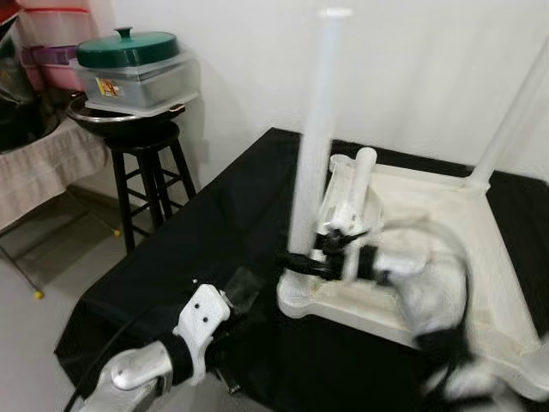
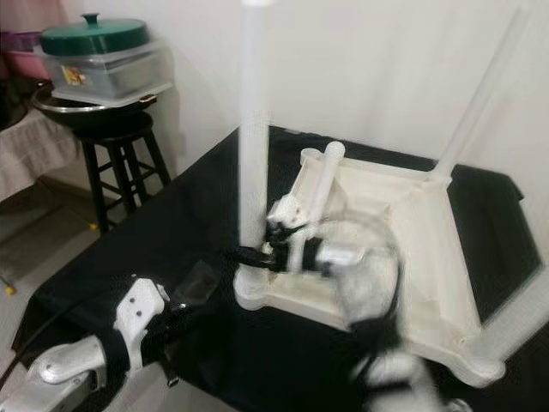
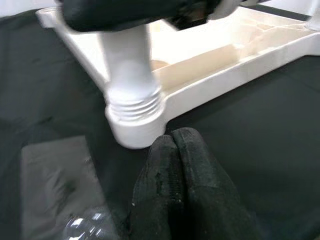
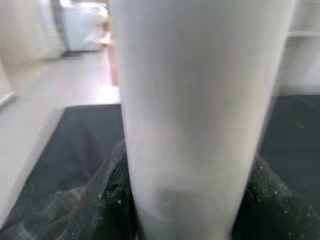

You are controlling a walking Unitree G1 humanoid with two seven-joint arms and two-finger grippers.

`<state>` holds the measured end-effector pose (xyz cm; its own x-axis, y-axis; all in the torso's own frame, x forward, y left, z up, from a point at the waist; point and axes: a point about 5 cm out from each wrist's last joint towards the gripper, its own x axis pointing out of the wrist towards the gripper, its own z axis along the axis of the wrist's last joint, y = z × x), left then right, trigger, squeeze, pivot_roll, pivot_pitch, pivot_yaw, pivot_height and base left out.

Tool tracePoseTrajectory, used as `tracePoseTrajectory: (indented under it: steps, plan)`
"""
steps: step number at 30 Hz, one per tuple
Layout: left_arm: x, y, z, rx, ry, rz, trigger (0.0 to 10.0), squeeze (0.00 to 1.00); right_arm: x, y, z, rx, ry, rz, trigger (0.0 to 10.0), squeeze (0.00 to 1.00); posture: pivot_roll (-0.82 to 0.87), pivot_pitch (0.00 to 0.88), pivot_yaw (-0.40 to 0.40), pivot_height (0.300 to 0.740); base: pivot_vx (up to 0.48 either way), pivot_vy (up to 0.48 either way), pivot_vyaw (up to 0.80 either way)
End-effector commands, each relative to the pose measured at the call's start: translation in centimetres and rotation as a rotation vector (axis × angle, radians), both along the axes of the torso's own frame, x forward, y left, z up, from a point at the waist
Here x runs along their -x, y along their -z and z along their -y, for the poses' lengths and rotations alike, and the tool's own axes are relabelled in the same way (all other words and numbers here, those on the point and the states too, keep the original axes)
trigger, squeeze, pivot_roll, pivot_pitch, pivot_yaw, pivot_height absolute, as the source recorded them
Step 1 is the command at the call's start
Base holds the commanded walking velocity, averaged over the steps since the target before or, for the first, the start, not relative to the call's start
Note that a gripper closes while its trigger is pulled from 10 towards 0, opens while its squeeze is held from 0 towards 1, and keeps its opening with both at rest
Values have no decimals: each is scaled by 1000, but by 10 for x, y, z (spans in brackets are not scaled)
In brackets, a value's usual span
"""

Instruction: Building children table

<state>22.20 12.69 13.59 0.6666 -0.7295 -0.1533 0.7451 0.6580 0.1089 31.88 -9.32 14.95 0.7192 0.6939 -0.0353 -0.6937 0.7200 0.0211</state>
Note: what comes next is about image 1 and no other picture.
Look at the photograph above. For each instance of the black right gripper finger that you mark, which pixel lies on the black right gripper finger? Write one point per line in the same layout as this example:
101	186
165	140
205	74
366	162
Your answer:
304	267

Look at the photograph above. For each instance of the white plastic children table top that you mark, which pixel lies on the white plastic children table top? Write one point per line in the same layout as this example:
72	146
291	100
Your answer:
480	257

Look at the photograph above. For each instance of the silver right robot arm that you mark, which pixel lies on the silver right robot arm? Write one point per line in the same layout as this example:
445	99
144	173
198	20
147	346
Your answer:
429	292

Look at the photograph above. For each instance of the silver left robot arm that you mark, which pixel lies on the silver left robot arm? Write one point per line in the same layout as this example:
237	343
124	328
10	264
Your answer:
129	373

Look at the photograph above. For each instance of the large clear tape patch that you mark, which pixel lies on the large clear tape patch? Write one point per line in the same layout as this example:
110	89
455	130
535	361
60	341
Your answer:
243	287

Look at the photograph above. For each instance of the black tablecloth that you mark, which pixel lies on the black tablecloth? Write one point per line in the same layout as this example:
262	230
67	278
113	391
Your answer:
214	197

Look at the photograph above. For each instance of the thin metal leg yellow tip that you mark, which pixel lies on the thin metal leg yellow tip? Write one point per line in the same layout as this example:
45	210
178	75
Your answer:
38	294
116	232

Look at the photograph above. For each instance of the black stool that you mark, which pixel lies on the black stool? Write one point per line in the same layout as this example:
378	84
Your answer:
146	163

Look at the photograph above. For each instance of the beige striped cloth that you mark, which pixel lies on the beige striped cloth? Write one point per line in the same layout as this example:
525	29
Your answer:
43	172

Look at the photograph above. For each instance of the green lid clear container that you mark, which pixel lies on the green lid clear container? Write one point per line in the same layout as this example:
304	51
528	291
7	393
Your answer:
129	73

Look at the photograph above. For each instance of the pink plastic basin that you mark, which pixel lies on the pink plastic basin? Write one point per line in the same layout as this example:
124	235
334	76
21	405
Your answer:
56	77

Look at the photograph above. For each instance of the black bag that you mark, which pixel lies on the black bag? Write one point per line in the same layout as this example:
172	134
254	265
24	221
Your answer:
21	103

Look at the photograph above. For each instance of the purple plastic basin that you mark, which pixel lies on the purple plastic basin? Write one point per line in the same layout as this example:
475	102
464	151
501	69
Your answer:
56	54

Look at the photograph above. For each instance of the pale pink container red band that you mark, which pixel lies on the pale pink container red band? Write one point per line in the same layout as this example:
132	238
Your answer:
56	21

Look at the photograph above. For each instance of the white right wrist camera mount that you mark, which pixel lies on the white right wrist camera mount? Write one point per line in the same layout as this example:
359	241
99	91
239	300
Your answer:
347	227

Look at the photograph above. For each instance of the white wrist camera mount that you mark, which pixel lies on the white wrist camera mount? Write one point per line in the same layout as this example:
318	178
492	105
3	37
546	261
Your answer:
202	326
347	227

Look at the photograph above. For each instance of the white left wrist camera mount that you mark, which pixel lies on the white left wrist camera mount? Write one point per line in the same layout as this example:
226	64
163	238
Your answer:
202	326

